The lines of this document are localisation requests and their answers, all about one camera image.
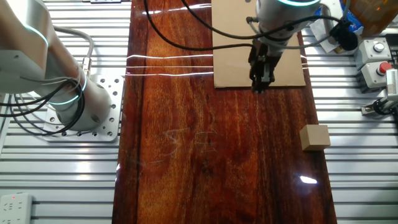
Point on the grey box red button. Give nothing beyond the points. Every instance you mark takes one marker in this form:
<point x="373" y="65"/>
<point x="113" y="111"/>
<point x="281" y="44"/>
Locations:
<point x="371" y="76"/>

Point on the white power strip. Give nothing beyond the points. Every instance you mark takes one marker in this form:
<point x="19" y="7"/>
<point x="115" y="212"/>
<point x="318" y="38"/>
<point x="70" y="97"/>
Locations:
<point x="14" y="208"/>

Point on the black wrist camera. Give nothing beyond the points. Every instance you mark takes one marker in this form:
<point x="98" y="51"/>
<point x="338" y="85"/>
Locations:
<point x="345" y="35"/>

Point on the blue plastic bag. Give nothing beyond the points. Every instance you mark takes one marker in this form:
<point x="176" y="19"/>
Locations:
<point x="354" y="23"/>

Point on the black keyboard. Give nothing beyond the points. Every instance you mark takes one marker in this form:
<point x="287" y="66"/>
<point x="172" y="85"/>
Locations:
<point x="393" y="49"/>

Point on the light wooden block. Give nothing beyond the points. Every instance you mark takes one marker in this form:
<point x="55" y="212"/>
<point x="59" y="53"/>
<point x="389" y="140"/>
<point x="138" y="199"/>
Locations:
<point x="314" y="137"/>

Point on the small metal corner bracket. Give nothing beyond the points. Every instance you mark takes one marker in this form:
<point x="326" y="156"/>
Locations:
<point x="368" y="109"/>

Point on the grey box silver button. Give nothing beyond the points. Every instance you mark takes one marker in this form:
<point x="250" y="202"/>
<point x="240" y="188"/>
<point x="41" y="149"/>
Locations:
<point x="371" y="51"/>

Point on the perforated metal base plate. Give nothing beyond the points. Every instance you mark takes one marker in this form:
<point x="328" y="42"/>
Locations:
<point x="105" y="124"/>

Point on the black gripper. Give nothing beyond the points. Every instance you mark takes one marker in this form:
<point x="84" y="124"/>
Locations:
<point x="264" y="56"/>

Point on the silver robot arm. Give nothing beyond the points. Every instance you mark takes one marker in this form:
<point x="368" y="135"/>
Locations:
<point x="21" y="46"/>

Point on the silver depth camera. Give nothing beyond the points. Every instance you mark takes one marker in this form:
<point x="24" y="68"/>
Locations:
<point x="391" y="84"/>

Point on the brown cardboard sheet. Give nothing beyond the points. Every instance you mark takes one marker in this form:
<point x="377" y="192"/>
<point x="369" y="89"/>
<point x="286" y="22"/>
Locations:
<point x="231" y="40"/>

